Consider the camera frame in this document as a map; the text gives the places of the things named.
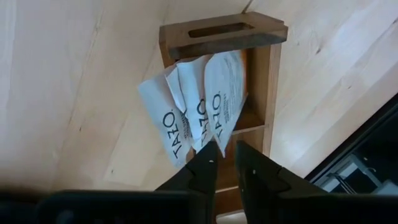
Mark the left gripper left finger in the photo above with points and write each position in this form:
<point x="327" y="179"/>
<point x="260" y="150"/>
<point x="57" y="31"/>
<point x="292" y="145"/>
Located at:
<point x="199" y="180"/>

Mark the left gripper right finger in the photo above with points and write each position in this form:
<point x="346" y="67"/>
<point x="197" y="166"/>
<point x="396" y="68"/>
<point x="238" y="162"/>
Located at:
<point x="258" y="183"/>

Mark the wooden compartment tray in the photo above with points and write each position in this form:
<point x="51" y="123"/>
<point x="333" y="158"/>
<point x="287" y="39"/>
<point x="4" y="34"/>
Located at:
<point x="264" y="77"/>

